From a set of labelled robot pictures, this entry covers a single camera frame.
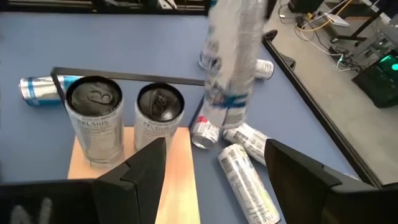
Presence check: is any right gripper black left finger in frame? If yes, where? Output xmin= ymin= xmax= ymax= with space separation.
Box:
xmin=92 ymin=137 xmax=167 ymax=224

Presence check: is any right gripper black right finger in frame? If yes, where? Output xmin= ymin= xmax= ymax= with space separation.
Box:
xmin=264 ymin=138 xmax=343 ymax=224

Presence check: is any white Celsius Tropical Vibe can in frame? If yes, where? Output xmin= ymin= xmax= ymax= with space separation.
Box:
xmin=217 ymin=143 xmax=282 ymax=224

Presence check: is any white Celsius Arctic Vibe can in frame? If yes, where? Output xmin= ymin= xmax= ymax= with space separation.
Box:
xmin=198 ymin=0 xmax=268 ymax=130
xmin=134 ymin=82 xmax=185 ymax=152
xmin=64 ymin=75 xmax=125 ymax=167

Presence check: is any blue silver Red Bull can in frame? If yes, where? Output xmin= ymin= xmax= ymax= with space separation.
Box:
xmin=19 ymin=75 xmax=83 ymax=107

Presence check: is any black computer tower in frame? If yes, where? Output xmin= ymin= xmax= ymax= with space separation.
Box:
xmin=351 ymin=49 xmax=398 ymax=109

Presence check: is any wooden shelf black metal frame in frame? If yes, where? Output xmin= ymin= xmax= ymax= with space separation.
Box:
xmin=50 ymin=67 xmax=206 ymax=224

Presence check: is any yellow floor cable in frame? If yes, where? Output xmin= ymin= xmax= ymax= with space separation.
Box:
xmin=295 ymin=0 xmax=354 ymax=32

